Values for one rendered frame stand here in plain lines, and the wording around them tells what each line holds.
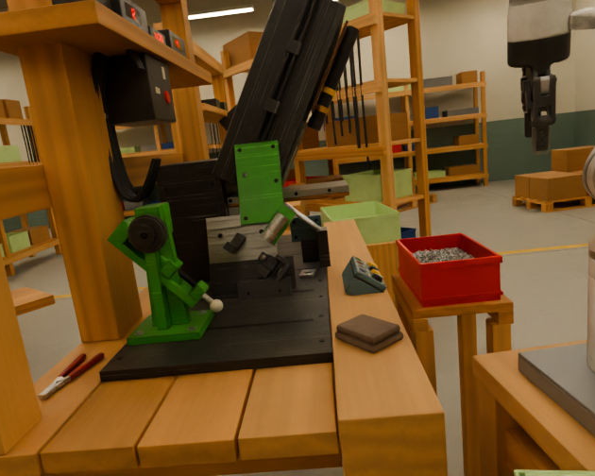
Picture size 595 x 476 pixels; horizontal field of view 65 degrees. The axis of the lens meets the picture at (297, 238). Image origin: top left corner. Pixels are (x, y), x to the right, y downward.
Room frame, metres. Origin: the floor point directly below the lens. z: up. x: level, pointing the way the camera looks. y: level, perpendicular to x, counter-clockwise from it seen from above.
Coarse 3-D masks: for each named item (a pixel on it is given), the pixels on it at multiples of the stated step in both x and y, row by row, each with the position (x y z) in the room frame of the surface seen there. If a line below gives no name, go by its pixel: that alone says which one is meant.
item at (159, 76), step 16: (112, 64) 1.13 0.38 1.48; (128, 64) 1.13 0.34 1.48; (144, 64) 1.12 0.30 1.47; (160, 64) 1.23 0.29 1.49; (112, 80) 1.13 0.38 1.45; (128, 80) 1.13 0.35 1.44; (144, 80) 1.13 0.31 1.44; (160, 80) 1.21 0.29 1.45; (112, 96) 1.13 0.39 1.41; (128, 96) 1.13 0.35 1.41; (144, 96) 1.13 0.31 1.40; (160, 96) 1.19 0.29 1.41; (112, 112) 1.13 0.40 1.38; (128, 112) 1.13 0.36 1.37; (144, 112) 1.13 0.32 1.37; (160, 112) 1.17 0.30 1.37
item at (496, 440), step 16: (480, 384) 0.75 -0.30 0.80; (480, 400) 0.76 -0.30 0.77; (496, 400) 0.70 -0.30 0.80; (480, 416) 0.76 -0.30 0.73; (496, 416) 0.70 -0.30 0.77; (480, 432) 0.76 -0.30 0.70; (496, 432) 0.70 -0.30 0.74; (512, 432) 0.69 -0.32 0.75; (480, 448) 0.76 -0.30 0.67; (496, 448) 0.70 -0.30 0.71; (512, 448) 0.68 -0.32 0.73; (528, 448) 0.65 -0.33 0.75; (480, 464) 0.77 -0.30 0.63; (496, 464) 0.70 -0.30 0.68; (512, 464) 0.68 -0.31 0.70; (528, 464) 0.63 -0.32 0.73; (544, 464) 0.61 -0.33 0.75
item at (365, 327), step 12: (348, 324) 0.79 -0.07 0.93; (360, 324) 0.78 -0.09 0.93; (372, 324) 0.78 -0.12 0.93; (384, 324) 0.77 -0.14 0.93; (396, 324) 0.76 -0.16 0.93; (336, 336) 0.79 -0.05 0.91; (348, 336) 0.77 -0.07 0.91; (360, 336) 0.74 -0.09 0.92; (372, 336) 0.73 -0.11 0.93; (384, 336) 0.74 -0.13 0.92; (396, 336) 0.75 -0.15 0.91; (372, 348) 0.72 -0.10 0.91
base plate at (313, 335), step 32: (320, 288) 1.11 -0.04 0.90; (224, 320) 0.96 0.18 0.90; (256, 320) 0.94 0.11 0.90; (288, 320) 0.92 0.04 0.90; (320, 320) 0.90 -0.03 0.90; (128, 352) 0.84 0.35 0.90; (160, 352) 0.83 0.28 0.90; (192, 352) 0.81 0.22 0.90; (224, 352) 0.79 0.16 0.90; (256, 352) 0.78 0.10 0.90; (288, 352) 0.76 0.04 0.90; (320, 352) 0.75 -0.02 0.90
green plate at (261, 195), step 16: (240, 144) 1.22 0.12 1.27; (256, 144) 1.22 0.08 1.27; (272, 144) 1.22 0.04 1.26; (240, 160) 1.21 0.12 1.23; (256, 160) 1.21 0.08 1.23; (272, 160) 1.21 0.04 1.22; (240, 176) 1.20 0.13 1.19; (256, 176) 1.20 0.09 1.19; (272, 176) 1.20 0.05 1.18; (240, 192) 1.19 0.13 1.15; (256, 192) 1.19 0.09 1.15; (272, 192) 1.19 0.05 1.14; (240, 208) 1.18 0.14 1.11; (256, 208) 1.18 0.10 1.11; (272, 208) 1.17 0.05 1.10
